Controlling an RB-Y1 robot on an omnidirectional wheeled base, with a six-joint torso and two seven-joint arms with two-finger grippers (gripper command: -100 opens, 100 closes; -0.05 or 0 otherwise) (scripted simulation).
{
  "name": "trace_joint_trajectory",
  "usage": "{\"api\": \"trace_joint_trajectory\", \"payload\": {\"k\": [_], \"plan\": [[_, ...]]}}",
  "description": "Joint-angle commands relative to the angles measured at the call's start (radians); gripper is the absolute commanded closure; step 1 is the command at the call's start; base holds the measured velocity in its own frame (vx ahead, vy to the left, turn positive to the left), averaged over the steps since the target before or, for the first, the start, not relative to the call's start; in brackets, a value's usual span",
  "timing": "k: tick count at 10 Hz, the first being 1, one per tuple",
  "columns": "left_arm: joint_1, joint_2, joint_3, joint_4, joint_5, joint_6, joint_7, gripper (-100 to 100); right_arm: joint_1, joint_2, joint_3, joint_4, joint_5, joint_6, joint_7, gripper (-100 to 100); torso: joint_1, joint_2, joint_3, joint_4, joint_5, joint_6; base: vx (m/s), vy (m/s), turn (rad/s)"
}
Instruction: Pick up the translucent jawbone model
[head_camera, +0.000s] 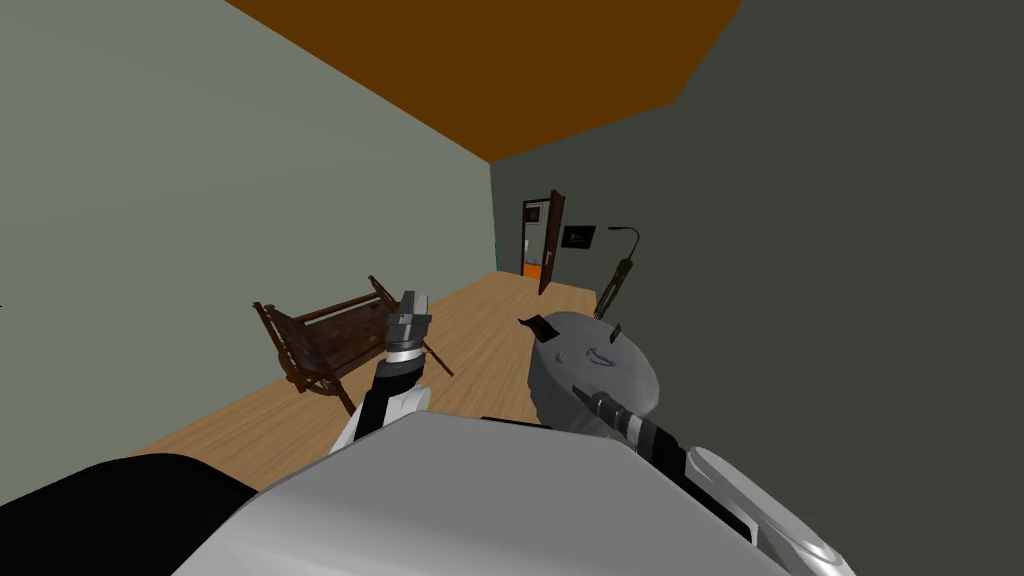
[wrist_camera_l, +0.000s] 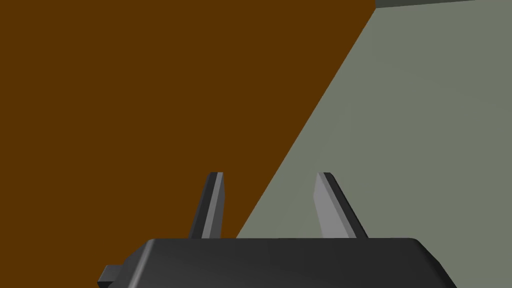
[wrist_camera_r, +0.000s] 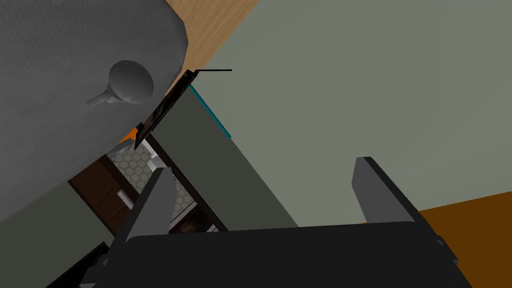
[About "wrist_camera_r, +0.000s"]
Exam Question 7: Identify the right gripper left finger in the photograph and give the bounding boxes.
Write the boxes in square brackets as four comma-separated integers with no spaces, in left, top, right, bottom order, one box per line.
[113,166,177,244]

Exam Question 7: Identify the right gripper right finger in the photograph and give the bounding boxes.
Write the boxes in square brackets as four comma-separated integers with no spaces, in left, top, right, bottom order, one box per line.
[351,156,431,224]

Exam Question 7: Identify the dark brown door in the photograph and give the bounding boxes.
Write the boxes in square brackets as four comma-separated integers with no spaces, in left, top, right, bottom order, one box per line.
[67,154,139,237]

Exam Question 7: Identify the black flat panel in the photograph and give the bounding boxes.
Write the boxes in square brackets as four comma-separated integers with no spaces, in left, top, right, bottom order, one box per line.
[133,68,233,151]

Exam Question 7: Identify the grey round door knob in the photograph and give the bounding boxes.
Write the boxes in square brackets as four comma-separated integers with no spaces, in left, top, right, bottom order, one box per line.
[85,59,155,109]

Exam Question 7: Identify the grey door leaf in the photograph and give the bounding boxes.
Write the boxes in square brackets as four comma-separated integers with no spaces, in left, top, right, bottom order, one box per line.
[0,0,189,223]

